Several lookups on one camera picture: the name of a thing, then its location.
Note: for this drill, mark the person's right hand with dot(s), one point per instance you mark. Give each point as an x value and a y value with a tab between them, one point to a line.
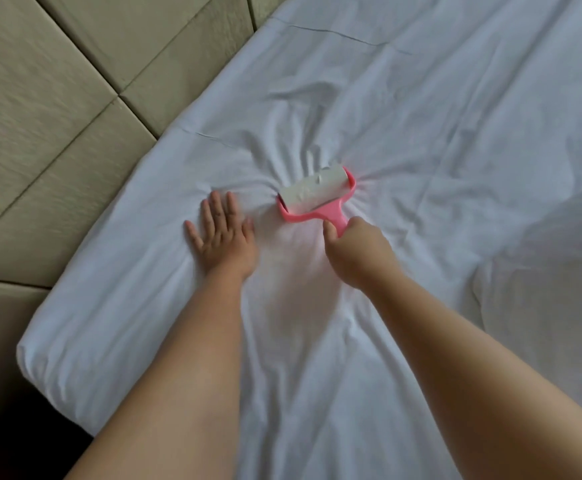
363	257

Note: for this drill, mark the person's left hand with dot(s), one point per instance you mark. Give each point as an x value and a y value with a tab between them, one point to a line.
229	245

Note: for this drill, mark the pink lint roller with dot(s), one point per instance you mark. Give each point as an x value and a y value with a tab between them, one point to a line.
316	188

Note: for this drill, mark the white bed sheet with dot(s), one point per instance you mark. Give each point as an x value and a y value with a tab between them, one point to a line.
441	115

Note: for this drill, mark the person's left forearm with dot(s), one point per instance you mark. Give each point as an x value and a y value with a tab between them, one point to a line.
171	385

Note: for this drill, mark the person's right forearm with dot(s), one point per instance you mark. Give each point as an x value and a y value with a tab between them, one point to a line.
491	385

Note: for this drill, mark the white duvet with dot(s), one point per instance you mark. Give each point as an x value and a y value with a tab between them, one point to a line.
551	305

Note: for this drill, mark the beige padded headboard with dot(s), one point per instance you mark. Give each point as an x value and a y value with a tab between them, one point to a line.
61	125

